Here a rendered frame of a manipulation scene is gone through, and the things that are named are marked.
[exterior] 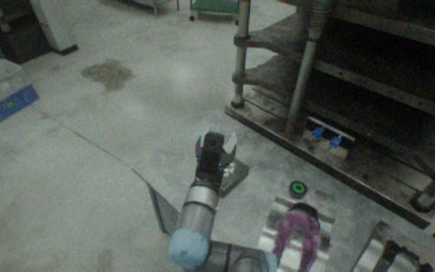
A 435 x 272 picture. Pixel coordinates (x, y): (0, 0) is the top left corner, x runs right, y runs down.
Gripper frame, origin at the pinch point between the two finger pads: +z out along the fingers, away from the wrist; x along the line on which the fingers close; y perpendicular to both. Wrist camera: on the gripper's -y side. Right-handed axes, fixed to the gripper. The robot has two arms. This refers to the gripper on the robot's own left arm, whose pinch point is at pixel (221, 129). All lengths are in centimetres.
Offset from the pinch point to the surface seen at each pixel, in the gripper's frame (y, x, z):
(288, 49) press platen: 14, 22, 87
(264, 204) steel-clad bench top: 62, 27, 21
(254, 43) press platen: 18, 4, 93
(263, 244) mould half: 55, 27, -2
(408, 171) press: 53, 102, 59
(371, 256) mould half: 46, 66, 0
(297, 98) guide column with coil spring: 35, 35, 75
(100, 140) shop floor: 163, -124, 114
